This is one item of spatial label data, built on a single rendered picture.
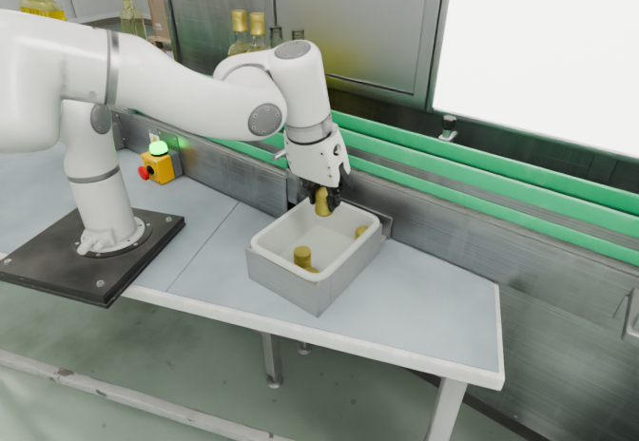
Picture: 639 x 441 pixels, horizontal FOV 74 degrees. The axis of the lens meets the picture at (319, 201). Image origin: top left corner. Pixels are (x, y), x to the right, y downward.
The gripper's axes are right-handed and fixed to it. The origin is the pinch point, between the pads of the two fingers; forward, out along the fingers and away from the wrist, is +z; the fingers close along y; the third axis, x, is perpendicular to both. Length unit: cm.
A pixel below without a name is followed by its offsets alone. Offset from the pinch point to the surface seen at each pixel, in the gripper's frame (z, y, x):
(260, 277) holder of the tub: 11.4, 7.0, 15.0
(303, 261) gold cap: 10.2, 0.8, 8.8
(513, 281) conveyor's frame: 18.7, -33.1, -10.3
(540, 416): 82, -49, -14
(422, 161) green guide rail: 1.8, -11.3, -17.4
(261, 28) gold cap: -14.7, 32.5, -27.2
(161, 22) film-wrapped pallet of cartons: 126, 411, -245
